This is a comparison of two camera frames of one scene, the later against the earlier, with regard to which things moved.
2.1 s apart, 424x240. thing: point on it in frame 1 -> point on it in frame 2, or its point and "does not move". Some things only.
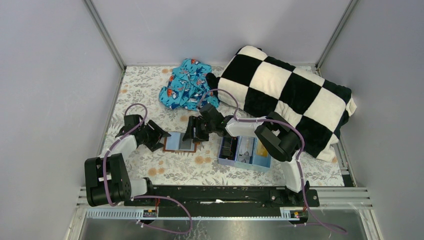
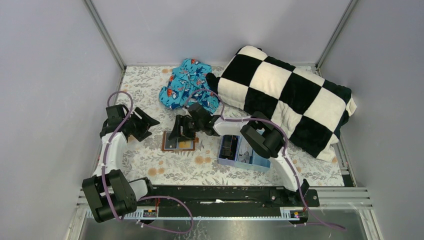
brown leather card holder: [175, 143] does not move
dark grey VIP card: [186, 144] -> [171, 143]
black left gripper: [153, 134] -> [139, 122]
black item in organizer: [228, 147] does not move
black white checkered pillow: [254, 84] does not move
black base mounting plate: [225, 197] does not move
